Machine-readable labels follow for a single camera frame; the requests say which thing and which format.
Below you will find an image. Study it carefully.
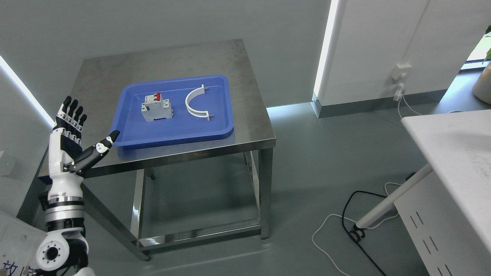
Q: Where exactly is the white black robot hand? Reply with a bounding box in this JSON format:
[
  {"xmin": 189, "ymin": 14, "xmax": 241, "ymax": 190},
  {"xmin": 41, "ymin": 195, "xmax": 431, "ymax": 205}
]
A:
[{"xmin": 48, "ymin": 96, "xmax": 120, "ymax": 183}]

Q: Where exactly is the grey red circuit breaker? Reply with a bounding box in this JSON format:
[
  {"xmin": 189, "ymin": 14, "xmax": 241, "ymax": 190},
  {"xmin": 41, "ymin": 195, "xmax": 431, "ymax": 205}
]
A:
[{"xmin": 141, "ymin": 92, "xmax": 173, "ymax": 122}]

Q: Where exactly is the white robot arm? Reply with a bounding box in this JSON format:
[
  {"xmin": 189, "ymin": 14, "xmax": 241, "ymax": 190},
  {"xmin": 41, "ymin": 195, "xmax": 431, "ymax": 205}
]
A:
[{"xmin": 33, "ymin": 96, "xmax": 120, "ymax": 276}]

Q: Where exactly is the stainless steel table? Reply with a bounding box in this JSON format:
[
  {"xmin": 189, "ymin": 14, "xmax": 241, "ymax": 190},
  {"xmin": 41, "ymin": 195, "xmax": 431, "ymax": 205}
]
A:
[{"xmin": 71, "ymin": 39, "xmax": 277, "ymax": 261}]

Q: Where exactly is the blue plastic tray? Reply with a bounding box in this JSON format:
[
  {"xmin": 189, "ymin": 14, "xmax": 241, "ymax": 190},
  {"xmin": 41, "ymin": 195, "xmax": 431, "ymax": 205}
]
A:
[{"xmin": 111, "ymin": 75, "xmax": 234, "ymax": 149}]

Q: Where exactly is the white power adapter plug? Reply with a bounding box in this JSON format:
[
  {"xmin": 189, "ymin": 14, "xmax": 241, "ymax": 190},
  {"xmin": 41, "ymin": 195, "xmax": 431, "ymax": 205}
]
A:
[{"xmin": 393, "ymin": 83, "xmax": 405, "ymax": 101}]

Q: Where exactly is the white desk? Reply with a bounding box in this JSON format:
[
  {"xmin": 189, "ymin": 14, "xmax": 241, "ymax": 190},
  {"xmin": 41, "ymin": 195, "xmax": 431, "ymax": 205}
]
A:
[{"xmin": 354, "ymin": 110, "xmax": 490, "ymax": 250}]

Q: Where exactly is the white perforated cabinet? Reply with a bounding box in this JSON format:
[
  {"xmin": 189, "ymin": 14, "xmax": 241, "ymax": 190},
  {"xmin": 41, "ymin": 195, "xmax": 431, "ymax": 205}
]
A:
[{"xmin": 395, "ymin": 172, "xmax": 491, "ymax": 276}]

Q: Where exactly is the beige plant pot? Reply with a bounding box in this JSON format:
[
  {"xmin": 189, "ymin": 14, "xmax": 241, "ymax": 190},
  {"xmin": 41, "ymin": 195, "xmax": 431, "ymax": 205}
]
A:
[{"xmin": 472, "ymin": 63, "xmax": 491, "ymax": 105}]

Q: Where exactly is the white curved plastic bracket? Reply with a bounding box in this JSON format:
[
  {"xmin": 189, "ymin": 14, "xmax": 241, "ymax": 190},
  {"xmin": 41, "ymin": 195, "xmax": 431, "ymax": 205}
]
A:
[{"xmin": 185, "ymin": 84, "xmax": 213, "ymax": 121}]

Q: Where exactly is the black cable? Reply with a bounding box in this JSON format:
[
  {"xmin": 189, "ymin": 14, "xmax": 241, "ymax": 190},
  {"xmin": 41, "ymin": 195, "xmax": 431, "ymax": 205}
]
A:
[{"xmin": 341, "ymin": 172, "xmax": 417, "ymax": 276}]

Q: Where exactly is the white wall socket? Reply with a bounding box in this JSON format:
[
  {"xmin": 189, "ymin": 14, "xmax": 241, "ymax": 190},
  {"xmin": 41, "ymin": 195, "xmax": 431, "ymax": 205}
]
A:
[{"xmin": 391, "ymin": 63, "xmax": 412, "ymax": 81}]

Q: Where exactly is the white cable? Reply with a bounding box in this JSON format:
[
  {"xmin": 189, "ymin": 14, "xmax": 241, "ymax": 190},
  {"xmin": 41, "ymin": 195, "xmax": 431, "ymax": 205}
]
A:
[{"xmin": 311, "ymin": 182, "xmax": 402, "ymax": 276}]

